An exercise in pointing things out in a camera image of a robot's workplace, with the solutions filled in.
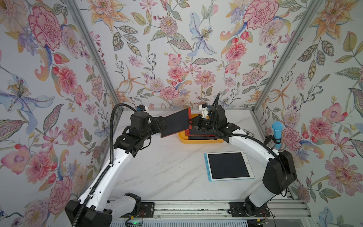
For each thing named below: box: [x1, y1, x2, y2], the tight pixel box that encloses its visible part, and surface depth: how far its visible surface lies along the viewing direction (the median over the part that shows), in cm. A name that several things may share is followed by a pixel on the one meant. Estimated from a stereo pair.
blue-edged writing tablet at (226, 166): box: [203, 150, 256, 182], surface depth 92 cm
